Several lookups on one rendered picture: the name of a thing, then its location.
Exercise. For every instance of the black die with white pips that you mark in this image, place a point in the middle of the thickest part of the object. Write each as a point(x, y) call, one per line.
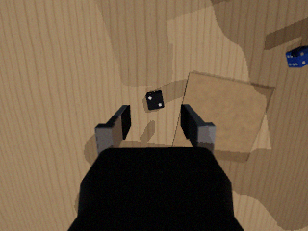
point(155, 100)

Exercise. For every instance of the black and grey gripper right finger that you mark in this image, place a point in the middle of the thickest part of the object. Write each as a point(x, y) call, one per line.
point(200, 133)

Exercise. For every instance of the blue die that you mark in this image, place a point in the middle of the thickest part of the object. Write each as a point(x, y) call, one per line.
point(298, 57)

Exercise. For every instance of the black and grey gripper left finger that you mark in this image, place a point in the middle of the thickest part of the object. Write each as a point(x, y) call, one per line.
point(111, 134)

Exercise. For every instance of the tan cork mat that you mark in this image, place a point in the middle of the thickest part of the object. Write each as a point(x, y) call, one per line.
point(235, 108)

